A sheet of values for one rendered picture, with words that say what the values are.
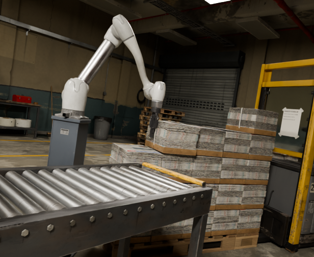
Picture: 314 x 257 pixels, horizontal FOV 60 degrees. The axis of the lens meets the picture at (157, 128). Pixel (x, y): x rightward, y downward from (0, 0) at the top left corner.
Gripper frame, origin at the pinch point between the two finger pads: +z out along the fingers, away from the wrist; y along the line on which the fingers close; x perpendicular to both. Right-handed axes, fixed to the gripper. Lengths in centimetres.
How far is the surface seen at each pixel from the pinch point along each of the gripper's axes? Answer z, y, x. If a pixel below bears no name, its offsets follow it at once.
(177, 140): 1.7, -21.2, -12.1
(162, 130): -3.8, -14.0, -1.6
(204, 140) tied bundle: -1.2, -17.5, -39.2
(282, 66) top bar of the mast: -89, 9, -143
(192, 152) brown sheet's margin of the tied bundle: 8.7, -22.5, -26.3
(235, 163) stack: 15, -18, -76
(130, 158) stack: 18.6, -18.9, 22.2
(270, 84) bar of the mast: -69, 20, -143
